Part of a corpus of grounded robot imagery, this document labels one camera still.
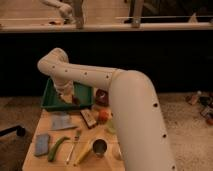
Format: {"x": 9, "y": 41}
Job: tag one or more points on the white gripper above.
{"x": 67, "y": 97}

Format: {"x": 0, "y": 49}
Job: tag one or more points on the dark red grape bunch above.
{"x": 75, "y": 100}

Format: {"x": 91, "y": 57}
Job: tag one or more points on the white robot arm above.
{"x": 137, "y": 116}

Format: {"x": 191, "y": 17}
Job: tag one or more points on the green plastic tray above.
{"x": 51, "y": 101}

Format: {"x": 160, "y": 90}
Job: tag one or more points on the grey folded cloth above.
{"x": 61, "y": 122}

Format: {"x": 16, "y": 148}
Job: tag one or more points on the dark chocolate bar box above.
{"x": 88, "y": 118}

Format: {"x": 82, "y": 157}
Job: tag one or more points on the dark red bowl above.
{"x": 101, "y": 97}

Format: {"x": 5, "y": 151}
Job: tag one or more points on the small orange fruit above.
{"x": 103, "y": 115}

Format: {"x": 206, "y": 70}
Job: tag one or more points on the green apple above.
{"x": 110, "y": 127}

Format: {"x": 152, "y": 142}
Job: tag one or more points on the yellow banana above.
{"x": 82, "y": 153}

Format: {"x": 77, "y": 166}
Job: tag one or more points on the black object at left edge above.
{"x": 19, "y": 130}

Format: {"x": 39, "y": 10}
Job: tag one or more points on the blue sponge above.
{"x": 41, "y": 144}

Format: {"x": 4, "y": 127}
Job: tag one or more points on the small metal cup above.
{"x": 99, "y": 147}

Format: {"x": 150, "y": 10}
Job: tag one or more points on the green cucumber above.
{"x": 53, "y": 150}

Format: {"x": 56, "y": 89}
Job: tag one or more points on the white paper cup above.
{"x": 116, "y": 152}

